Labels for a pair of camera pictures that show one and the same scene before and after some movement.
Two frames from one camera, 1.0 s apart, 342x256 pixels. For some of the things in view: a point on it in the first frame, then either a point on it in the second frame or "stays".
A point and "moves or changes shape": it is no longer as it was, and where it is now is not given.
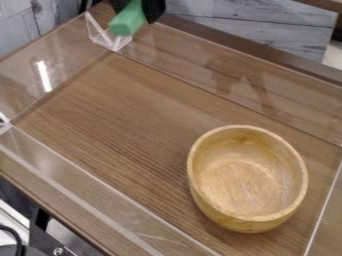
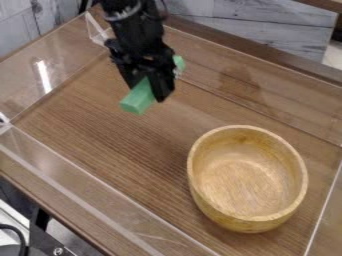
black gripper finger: x=152 y=8 -> x=163 y=83
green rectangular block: x=130 y=19 moves or changes shape
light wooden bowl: x=247 y=177 stays
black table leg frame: x=43 y=243 stays
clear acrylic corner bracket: x=100 y=35 stays
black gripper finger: x=118 y=4 -> x=134 y=74
